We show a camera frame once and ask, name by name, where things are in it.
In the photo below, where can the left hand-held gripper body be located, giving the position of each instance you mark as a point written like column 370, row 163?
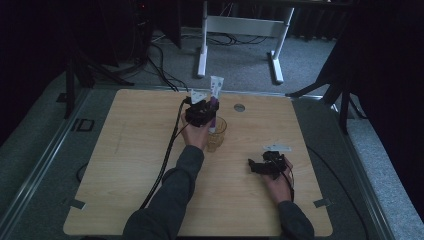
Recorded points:
column 199, row 113

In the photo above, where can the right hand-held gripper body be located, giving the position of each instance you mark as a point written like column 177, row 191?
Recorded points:
column 275, row 163

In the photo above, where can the amber glass cup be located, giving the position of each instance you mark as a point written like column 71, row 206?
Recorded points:
column 218, row 135

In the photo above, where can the person's left hand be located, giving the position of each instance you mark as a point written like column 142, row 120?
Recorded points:
column 196, row 135

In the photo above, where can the person's right hand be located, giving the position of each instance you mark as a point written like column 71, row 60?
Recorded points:
column 278, row 188

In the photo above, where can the grey round table grommet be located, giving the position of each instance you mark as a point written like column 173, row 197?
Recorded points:
column 239, row 107

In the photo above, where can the grey tape piece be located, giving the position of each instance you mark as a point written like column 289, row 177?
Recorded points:
column 322, row 202
column 76, row 204

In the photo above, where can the black metal stand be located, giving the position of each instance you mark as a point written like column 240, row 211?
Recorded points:
column 336, row 90

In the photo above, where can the black tripod stand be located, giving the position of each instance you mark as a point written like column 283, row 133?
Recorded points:
column 85, row 73

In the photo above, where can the white metal table frame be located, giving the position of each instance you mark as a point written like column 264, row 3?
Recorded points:
column 243, row 26

